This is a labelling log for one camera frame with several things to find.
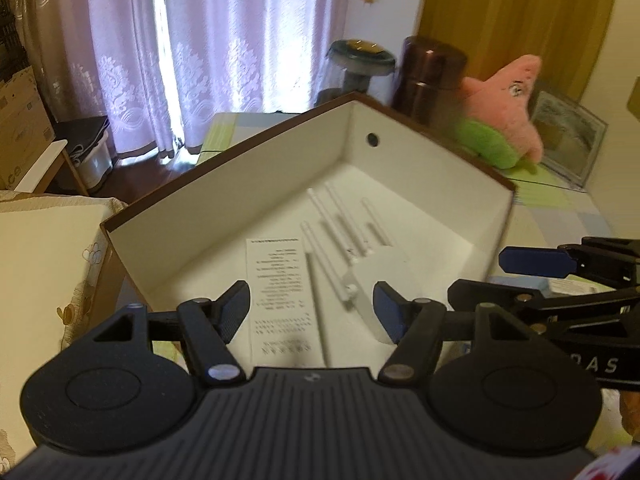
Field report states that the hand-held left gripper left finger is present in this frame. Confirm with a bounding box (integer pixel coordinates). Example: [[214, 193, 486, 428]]
[[92, 280, 251, 387]]

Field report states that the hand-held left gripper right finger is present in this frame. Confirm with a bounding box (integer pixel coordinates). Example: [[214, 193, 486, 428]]
[[359, 281, 538, 386]]

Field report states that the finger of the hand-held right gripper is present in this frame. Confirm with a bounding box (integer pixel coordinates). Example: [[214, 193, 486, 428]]
[[446, 279, 640, 331], [498, 236, 640, 286]]

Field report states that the white router with antennas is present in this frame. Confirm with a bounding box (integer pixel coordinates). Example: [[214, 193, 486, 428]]
[[300, 182, 417, 346]]

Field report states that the brown cardboard box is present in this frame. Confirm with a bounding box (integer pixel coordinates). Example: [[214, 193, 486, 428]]
[[100, 91, 517, 356]]

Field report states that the person's right hand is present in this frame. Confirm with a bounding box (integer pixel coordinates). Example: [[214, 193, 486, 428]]
[[619, 387, 640, 441]]

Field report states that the printed paper sheet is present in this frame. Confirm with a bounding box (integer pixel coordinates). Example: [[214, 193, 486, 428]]
[[245, 237, 332, 367]]

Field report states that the red white printed cloth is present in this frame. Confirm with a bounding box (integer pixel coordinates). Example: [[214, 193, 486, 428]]
[[572, 440, 640, 480]]

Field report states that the pink starfish plush toy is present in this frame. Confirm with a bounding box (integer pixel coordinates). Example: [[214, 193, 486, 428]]
[[452, 55, 546, 169]]

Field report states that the cream printed bedsheet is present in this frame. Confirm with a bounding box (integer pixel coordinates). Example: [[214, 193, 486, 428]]
[[0, 191, 129, 461]]

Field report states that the brown thermos flask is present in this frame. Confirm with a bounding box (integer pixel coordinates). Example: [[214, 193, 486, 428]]
[[392, 36, 468, 127]]

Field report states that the white storage bin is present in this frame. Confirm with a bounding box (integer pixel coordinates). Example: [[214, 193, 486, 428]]
[[52, 116, 114, 196]]

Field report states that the white wooden chair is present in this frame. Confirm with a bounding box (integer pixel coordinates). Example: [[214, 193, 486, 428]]
[[14, 138, 92, 197]]

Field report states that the glass jar with dark lid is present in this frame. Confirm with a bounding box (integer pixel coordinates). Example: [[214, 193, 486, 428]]
[[316, 39, 397, 109]]

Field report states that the yellow brown wooden door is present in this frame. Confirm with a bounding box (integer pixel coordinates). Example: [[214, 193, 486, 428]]
[[416, 0, 622, 103]]

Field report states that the pale purple lace curtain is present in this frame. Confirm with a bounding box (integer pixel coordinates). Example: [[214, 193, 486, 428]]
[[0, 0, 353, 166]]

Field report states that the tan cardboard carton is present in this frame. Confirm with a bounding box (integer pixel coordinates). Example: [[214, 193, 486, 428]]
[[0, 64, 57, 192]]

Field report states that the dark slatted rack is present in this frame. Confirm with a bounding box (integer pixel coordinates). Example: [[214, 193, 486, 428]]
[[0, 0, 32, 80]]

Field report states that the silver picture frame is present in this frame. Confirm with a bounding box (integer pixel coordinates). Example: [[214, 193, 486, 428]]
[[530, 80, 609, 192]]

